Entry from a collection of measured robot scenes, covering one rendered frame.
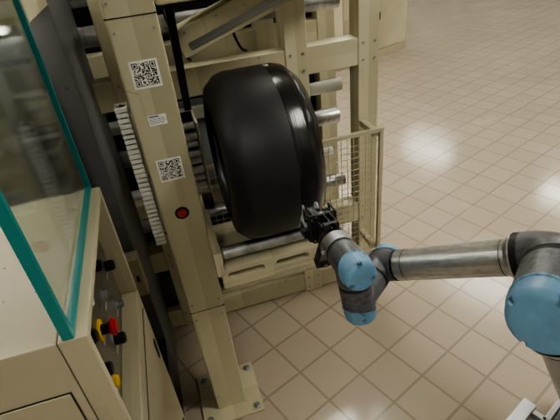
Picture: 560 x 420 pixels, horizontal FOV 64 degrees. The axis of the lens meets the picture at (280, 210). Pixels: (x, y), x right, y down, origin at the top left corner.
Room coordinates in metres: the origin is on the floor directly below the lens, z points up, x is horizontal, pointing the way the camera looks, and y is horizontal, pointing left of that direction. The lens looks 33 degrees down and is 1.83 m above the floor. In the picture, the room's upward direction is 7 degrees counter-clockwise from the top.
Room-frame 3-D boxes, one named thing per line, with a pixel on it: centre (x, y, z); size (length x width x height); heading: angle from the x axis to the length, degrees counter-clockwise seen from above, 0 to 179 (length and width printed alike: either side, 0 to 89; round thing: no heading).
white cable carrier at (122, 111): (1.24, 0.41, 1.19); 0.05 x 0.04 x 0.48; 13
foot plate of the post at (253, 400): (1.29, 0.33, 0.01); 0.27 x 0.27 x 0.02; 13
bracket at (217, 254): (1.33, 0.26, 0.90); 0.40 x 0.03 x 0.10; 13
